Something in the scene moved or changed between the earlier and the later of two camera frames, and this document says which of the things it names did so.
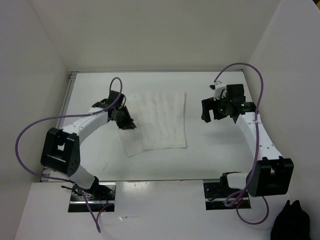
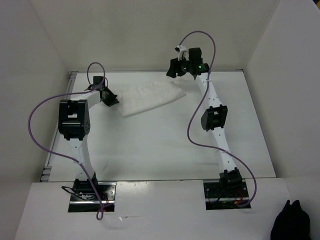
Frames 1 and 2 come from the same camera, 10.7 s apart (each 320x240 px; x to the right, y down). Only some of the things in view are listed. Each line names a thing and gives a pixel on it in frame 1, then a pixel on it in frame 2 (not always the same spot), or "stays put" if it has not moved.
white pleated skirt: x=159 y=120 to x=142 y=98
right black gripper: x=209 y=104 to x=173 y=67
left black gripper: x=128 y=123 to x=112 y=100
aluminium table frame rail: x=46 y=171 stays put
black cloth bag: x=292 y=223 stays put
